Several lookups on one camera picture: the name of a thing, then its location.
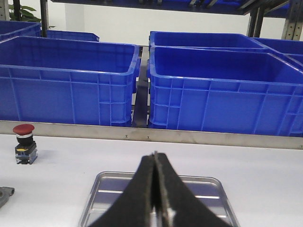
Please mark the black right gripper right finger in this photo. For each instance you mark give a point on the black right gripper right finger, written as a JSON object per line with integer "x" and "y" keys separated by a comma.
{"x": 175, "y": 204}

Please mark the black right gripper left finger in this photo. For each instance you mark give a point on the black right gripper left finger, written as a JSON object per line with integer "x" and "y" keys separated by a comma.
{"x": 134, "y": 206}

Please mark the silver metal tray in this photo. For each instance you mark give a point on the silver metal tray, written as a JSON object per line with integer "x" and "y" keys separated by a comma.
{"x": 109, "y": 185}

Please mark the right blue plastic bin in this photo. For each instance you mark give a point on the right blue plastic bin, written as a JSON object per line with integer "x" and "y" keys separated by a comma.
{"x": 224, "y": 91}

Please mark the blue plastic bin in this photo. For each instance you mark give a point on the blue plastic bin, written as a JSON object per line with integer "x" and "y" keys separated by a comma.
{"x": 224, "y": 91}
{"x": 9, "y": 29}
{"x": 67, "y": 81}

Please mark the red emergency stop button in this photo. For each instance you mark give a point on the red emergency stop button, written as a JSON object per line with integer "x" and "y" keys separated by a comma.
{"x": 26, "y": 150}

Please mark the grey metal clamp block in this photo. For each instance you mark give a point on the grey metal clamp block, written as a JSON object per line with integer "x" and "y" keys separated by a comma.
{"x": 5, "y": 193}

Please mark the center blue plastic bin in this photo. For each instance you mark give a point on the center blue plastic bin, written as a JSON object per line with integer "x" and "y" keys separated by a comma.
{"x": 67, "y": 81}

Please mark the far right blue bin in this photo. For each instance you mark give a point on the far right blue bin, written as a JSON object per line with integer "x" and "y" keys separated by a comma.
{"x": 214, "y": 41}

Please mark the far center blue bin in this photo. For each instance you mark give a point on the far center blue bin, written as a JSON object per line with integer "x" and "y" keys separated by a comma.
{"x": 71, "y": 35}

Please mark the left blue plastic bin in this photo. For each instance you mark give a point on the left blue plastic bin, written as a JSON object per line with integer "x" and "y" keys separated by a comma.
{"x": 9, "y": 29}

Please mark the green potted plant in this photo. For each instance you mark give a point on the green potted plant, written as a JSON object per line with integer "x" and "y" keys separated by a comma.
{"x": 26, "y": 14}

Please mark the steel table edge rail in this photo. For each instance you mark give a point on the steel table edge rail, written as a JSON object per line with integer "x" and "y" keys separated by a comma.
{"x": 169, "y": 136}

